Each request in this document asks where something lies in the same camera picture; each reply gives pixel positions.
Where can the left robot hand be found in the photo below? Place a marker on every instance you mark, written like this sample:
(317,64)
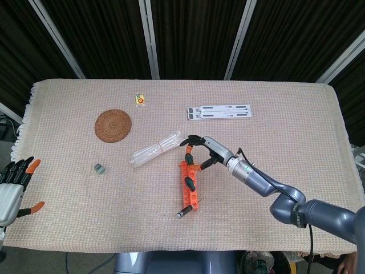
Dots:
(8,199)

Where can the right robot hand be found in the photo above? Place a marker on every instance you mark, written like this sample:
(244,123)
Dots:
(219,151)

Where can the long green black screwdriver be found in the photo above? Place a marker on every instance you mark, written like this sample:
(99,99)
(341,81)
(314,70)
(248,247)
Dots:
(188,158)

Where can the short green black screwdriver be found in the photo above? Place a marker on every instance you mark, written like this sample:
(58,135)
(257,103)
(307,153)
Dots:
(189,183)

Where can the black silver precision screwdriver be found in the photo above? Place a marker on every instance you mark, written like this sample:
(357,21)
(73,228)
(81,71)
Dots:
(184,212)

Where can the person bare forearm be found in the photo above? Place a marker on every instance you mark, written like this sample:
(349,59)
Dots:
(349,264)

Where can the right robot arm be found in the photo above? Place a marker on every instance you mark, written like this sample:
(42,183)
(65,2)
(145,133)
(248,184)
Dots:
(256,182)

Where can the orange tool holder rack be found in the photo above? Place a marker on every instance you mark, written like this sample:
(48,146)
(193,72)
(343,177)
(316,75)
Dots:
(188,199)

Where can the white folded laptop stand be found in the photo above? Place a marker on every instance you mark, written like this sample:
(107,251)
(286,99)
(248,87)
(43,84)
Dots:
(219,112)

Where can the clear plastic tube bundle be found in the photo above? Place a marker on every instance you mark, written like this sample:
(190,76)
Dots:
(154,149)

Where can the yellow candy packet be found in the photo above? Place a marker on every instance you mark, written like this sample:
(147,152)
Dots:
(139,100)

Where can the small green box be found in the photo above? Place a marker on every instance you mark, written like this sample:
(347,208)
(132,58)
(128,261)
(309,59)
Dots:
(99,169)

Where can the beige woven tablecloth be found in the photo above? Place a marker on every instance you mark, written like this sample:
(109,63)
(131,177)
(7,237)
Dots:
(114,214)

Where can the round woven rattan coaster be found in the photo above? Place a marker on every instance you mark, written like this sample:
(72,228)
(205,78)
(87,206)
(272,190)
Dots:
(113,125)

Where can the black fabric partition panel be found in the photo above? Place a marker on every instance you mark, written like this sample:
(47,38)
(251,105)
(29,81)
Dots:
(194,37)
(352,105)
(99,37)
(17,57)
(299,37)

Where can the grey robot torso base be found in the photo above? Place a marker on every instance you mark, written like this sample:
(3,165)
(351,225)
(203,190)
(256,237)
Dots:
(176,264)

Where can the white partition frame post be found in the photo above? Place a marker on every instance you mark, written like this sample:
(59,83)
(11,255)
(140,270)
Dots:
(57,38)
(8,112)
(240,40)
(149,40)
(342,61)

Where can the white metal frame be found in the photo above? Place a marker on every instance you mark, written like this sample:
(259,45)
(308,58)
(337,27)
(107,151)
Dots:
(360,160)

